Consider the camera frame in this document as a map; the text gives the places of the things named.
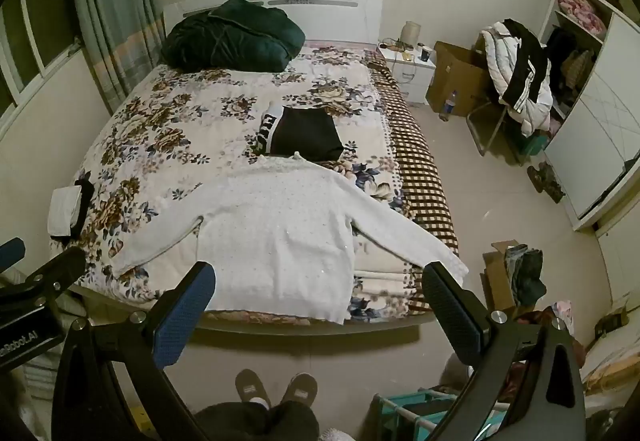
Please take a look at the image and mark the small cardboard box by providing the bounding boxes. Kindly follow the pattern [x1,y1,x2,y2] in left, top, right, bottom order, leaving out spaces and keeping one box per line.
[482,240,526,312]

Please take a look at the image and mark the teal rack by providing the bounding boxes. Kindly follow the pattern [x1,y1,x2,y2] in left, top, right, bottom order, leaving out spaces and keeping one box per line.
[372,386,506,441]

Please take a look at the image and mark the green bin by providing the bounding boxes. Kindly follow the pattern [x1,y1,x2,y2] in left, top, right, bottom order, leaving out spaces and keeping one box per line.
[517,131,546,156]

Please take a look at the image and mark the pink blanket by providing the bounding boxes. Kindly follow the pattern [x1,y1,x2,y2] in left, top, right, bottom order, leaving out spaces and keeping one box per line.
[557,0,607,36]

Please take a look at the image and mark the person's left shoe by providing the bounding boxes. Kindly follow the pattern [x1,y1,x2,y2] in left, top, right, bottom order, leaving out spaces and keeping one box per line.
[235,369,271,409]

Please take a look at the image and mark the folded black garment white print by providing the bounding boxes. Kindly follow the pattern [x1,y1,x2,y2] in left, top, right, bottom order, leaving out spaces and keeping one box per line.
[252,102,346,162]

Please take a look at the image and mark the large cardboard box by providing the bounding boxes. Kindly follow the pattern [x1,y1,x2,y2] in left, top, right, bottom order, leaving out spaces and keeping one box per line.
[426,41,493,118]

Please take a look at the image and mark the dark slipper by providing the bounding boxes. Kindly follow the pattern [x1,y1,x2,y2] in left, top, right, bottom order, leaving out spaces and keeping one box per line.
[527,162,551,194]
[544,171,566,202]

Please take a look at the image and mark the white towel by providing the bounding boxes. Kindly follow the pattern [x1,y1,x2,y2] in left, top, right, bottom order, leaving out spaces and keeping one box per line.
[111,152,470,326]

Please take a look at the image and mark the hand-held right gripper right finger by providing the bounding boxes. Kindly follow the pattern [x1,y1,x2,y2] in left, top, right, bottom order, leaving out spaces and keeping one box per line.
[421,261,586,441]

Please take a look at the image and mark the person's shoe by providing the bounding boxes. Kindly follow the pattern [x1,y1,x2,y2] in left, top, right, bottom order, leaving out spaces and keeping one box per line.
[282,373,318,407]
[235,369,271,409]

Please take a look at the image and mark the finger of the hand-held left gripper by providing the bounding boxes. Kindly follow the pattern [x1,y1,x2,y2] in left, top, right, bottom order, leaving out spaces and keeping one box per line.
[0,237,27,274]
[0,246,87,307]

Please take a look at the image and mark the white padded jacket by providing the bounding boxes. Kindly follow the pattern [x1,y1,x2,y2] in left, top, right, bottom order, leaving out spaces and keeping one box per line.
[482,21,553,136]

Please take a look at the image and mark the person's legs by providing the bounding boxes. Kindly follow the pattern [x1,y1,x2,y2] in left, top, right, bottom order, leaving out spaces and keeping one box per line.
[192,401,321,441]

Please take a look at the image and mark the white nightstand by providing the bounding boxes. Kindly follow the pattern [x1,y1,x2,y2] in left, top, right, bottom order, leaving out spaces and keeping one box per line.
[376,43,437,106]

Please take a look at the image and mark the bed frame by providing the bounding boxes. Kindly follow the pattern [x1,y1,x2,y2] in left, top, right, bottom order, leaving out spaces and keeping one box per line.
[70,286,436,337]

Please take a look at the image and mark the metal chair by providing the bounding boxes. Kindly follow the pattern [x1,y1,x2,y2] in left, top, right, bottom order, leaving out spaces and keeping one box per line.
[467,101,507,156]

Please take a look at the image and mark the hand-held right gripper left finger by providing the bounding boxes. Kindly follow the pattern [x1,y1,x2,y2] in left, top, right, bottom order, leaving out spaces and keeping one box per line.
[50,261,217,441]

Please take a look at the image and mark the brown checked blanket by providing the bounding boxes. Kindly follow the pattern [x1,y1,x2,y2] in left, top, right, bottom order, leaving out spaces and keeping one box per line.
[367,63,460,257]

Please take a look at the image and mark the person's right shoe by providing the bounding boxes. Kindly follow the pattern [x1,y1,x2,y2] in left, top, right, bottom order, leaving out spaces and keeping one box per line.
[282,373,318,407]

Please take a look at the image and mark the white wardrobe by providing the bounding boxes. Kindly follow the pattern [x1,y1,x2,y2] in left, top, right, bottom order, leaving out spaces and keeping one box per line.
[537,0,640,232]

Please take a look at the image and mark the folded white cloth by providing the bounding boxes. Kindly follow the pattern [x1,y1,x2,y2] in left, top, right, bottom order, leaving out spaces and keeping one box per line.
[47,186,83,238]

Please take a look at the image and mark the white bed headboard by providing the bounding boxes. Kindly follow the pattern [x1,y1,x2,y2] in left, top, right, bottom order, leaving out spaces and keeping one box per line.
[162,0,385,46]

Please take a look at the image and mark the floral bed blanket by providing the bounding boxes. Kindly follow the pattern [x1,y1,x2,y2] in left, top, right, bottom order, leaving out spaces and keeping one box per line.
[49,46,416,322]

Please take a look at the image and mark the black garment white stripes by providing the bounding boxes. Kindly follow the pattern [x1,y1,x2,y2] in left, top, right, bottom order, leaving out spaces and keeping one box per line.
[502,18,551,114]

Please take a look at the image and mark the window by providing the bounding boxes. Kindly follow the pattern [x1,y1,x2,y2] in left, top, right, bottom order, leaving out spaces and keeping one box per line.
[0,0,83,116]

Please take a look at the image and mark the dark green pillow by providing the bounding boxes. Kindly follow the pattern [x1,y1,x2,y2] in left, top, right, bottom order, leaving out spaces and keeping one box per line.
[160,0,307,72]

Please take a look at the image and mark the pile of dark clothes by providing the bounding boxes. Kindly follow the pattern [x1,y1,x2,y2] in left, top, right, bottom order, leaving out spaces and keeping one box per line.
[505,245,547,307]

